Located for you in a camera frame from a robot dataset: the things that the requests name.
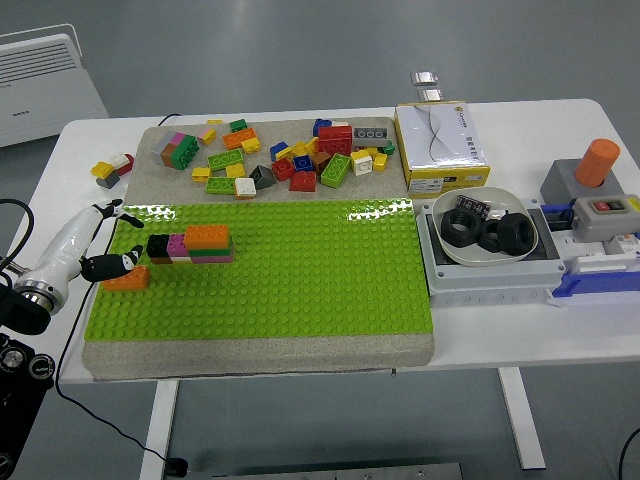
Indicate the red sloped toy brick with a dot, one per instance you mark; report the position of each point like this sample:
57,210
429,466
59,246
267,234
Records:
303,181

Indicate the white bowl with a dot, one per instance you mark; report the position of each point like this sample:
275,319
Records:
500,197

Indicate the grey push-button switch box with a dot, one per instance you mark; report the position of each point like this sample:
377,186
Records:
600,222

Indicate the large black hex nut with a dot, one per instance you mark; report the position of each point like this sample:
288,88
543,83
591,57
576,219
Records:
517,233
491,241
460,227

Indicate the lime green toy brick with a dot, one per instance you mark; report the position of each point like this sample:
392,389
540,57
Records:
226,160
221,185
336,170

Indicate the grey-brown mat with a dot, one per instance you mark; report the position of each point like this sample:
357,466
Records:
250,357

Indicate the grey sloped toy brick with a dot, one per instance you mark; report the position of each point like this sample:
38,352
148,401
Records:
262,177

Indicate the white table leg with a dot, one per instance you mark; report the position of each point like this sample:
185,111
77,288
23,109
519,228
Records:
522,420
160,425

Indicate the green studded baseplate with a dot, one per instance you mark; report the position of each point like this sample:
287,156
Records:
300,280

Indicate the magenta toy brick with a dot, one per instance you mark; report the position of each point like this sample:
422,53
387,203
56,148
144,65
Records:
176,245

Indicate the white and yellow cardboard box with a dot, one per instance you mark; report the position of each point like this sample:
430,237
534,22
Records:
442,147

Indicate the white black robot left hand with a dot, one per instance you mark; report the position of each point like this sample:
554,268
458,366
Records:
65,245

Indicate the light grey junction box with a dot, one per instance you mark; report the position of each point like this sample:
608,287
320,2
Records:
490,280

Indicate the dark green toy brick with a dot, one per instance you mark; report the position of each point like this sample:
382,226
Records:
215,251
183,152

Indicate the white plastic fixture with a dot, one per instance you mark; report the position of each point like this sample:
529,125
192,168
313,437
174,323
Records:
590,255

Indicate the silver floor plate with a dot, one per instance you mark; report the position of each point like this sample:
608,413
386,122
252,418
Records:
430,94
424,77

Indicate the flat white toy brick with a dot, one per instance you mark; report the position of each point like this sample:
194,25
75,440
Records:
340,123

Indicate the white heater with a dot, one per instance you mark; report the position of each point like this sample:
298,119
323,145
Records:
45,90

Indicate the blue plastic rail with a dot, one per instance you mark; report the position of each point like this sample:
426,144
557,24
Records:
595,284

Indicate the orange toy brick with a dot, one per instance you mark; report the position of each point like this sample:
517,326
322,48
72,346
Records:
132,281
240,137
206,236

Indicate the small green toy brick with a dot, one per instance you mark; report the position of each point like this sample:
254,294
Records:
238,125
388,147

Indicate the orange cylinder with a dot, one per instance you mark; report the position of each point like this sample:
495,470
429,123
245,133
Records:
596,162

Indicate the pink and yellow brick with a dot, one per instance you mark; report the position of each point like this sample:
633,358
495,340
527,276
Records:
206,135

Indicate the blue toy brick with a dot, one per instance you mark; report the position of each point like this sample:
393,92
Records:
303,163
278,148
322,125

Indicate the grey block with hole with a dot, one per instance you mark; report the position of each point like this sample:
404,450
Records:
557,182

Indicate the purple circuit board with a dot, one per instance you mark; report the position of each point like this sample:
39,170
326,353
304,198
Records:
472,204

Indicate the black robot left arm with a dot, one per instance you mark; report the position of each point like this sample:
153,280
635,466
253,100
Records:
25,400

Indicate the brown toy brick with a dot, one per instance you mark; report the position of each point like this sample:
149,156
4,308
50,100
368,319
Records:
161,261
321,161
167,156

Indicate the long grey toy brick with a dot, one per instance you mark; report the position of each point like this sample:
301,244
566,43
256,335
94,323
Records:
371,136

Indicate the black toy brick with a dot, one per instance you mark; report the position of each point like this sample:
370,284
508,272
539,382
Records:
158,246

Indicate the large red toy brick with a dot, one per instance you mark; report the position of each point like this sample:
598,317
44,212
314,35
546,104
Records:
335,140

